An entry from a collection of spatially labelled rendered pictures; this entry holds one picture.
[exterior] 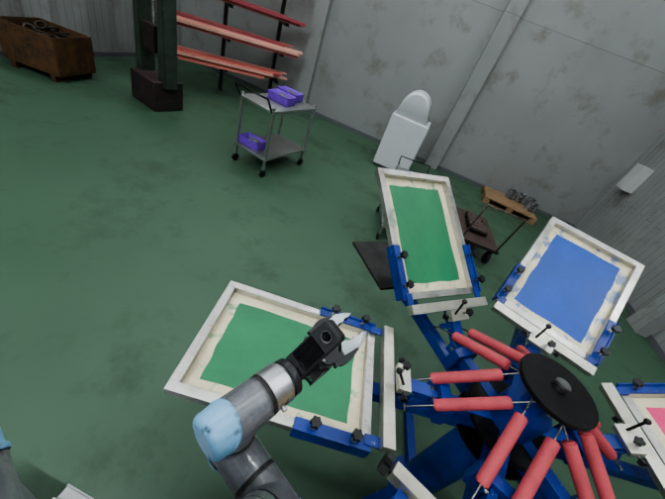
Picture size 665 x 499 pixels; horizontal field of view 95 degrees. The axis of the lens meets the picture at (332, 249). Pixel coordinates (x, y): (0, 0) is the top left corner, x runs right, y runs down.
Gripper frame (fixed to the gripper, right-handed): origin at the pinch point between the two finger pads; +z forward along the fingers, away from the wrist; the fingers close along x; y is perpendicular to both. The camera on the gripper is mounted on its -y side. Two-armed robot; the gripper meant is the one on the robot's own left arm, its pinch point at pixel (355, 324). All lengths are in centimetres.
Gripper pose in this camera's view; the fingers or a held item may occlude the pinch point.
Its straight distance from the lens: 69.8
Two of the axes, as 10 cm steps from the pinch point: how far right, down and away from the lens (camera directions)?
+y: -3.9, 6.6, 6.4
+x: 6.4, 7.0, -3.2
